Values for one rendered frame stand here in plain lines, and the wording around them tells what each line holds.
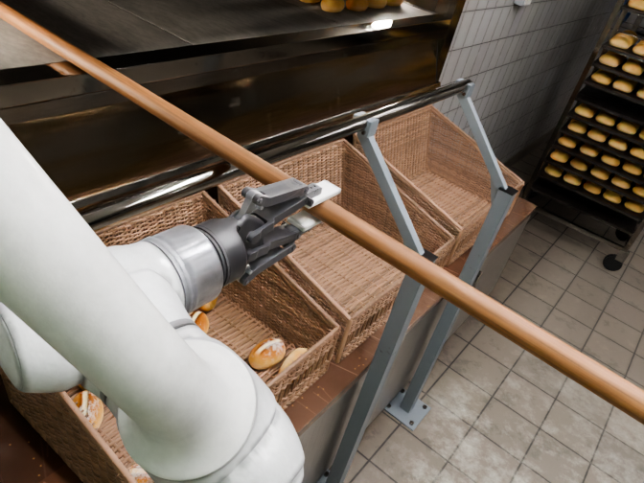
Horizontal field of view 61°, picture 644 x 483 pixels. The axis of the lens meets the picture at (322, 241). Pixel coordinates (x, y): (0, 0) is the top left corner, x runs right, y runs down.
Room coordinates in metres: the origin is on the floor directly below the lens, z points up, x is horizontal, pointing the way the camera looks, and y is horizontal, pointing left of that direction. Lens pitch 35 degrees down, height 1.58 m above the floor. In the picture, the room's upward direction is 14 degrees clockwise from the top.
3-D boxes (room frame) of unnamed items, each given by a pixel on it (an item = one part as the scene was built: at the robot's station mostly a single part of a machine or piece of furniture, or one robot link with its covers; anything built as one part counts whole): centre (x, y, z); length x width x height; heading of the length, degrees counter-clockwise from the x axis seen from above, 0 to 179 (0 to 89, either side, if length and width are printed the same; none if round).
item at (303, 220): (0.64, 0.02, 1.18); 0.07 x 0.03 x 0.01; 150
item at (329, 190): (0.64, 0.02, 1.21); 0.07 x 0.03 x 0.01; 150
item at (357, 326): (1.30, -0.05, 0.72); 0.56 x 0.49 x 0.28; 150
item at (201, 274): (0.44, 0.14, 1.20); 0.09 x 0.06 x 0.09; 60
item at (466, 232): (1.83, -0.35, 0.72); 0.56 x 0.49 x 0.28; 150
